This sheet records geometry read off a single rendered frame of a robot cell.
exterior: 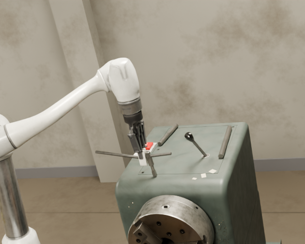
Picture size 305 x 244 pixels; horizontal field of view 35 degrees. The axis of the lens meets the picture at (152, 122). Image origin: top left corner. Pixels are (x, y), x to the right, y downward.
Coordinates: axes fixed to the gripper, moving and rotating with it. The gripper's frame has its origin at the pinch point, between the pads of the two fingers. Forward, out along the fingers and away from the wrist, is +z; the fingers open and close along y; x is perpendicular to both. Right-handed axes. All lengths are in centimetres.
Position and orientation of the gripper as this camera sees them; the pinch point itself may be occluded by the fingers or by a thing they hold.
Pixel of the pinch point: (143, 157)
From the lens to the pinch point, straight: 199.2
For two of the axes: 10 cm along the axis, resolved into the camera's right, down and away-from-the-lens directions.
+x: 9.2, -0.6, -3.8
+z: 2.1, 9.0, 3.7
